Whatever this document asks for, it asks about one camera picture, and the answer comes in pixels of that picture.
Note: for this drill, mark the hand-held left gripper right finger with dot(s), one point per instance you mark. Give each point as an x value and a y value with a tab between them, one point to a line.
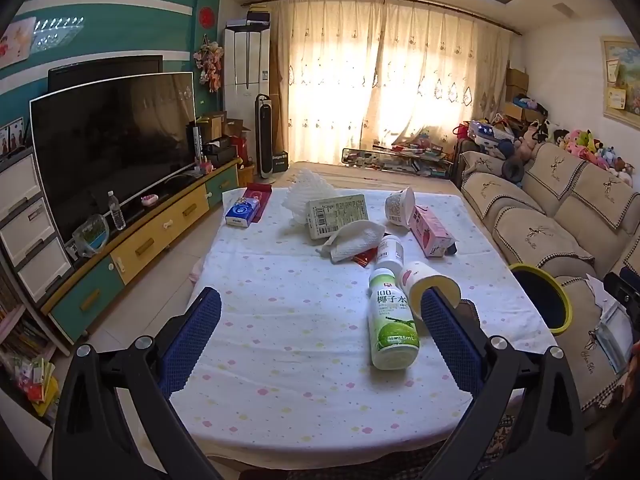
450	340

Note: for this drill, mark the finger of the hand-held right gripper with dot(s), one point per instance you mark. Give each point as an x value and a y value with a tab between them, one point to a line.
625	287

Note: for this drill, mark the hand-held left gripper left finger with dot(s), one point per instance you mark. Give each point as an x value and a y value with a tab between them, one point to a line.
192	340

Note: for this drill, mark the green white drink bottle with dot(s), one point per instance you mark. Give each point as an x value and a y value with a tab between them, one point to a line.
392	325

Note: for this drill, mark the white pink paper cup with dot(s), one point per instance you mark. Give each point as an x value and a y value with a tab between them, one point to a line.
420	277

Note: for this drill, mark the black bin with yellow rim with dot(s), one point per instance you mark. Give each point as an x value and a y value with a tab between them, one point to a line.
545	300

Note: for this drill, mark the small white bottle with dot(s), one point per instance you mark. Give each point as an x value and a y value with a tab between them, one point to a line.
390	252

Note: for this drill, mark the pink milk carton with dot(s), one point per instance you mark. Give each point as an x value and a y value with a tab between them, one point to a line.
427	232

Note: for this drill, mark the red snack packet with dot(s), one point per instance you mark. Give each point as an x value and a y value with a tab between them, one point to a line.
361	258

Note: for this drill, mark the white tissue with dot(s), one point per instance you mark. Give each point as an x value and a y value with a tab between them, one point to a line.
355	237

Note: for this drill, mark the white yogurt cup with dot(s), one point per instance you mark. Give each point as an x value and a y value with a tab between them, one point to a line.
397	205

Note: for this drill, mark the white carton box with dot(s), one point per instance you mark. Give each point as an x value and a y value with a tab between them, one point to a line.
337	212

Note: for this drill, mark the large white foam net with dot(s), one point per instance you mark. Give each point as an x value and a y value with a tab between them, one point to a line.
307	192

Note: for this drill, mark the clear plastic bag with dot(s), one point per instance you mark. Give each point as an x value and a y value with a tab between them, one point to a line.
612	330

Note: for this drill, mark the beige sofa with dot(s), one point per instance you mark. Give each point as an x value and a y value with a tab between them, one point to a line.
540	240

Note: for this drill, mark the yellow teal television cabinet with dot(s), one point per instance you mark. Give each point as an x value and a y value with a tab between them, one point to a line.
150	245

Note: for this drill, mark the blue tissue pack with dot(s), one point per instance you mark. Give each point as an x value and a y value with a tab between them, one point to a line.
241	211

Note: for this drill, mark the small pink dish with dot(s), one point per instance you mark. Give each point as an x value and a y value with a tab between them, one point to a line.
150	200

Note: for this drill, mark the clear water bottle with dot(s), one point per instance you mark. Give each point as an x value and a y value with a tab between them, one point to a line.
116	212

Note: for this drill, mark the pile of plush toys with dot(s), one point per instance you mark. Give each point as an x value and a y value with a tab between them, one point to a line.
580	140

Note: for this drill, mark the dark round cushion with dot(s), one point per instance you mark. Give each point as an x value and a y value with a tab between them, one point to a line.
512	169

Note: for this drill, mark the red envelope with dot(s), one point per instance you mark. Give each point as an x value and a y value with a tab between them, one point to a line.
261	191

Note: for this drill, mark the pile of colourful packets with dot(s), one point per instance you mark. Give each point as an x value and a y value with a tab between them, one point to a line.
35	385

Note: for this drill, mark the glass coffee table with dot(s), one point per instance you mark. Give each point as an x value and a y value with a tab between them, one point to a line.
400	157

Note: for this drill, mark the black storage box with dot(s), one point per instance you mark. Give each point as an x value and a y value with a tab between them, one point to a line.
221	152

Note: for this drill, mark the small black box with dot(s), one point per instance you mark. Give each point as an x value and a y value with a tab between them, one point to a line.
279	165

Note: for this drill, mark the red gift bag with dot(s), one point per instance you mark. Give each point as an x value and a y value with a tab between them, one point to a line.
241	149

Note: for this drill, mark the tall black box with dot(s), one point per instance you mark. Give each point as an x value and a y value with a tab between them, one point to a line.
194	142

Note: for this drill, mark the star-print suitcase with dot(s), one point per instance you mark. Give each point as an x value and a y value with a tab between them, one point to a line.
490	135

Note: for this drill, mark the white drawer unit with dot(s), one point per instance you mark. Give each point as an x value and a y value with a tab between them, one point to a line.
25	220

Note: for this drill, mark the flat screen television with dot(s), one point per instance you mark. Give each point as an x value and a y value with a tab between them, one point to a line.
110	150

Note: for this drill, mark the framed floral painting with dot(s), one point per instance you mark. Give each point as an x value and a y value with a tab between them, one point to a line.
622	80

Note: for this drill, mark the brown cardboard box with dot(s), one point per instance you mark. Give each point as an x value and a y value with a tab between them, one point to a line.
513	111
517	77
515	94

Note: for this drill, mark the black tower fan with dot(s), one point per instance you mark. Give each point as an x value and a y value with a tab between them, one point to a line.
263	135

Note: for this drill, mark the open cardboard box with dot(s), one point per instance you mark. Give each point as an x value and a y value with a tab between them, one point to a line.
216	124

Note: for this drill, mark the white standing air conditioner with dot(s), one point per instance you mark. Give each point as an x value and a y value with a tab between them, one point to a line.
245	85

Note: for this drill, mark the beige embroidered curtains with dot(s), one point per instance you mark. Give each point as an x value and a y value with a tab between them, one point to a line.
350	85

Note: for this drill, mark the black monitor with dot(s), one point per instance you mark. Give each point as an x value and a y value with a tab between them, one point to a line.
100	72

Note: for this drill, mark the ceiling air vent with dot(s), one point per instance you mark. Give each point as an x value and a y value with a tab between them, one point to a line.
564	8

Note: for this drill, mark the dark flat box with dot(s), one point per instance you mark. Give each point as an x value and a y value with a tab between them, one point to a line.
248	16

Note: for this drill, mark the photo wall poster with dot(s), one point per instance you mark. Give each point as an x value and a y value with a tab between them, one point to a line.
11	137

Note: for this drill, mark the artificial flower wall decoration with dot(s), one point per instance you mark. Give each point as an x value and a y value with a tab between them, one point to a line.
210	65

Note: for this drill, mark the red round wall decoration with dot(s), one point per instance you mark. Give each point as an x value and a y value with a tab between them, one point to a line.
206	15

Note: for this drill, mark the child drawing wall poster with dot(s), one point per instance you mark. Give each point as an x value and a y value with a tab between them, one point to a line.
15	42

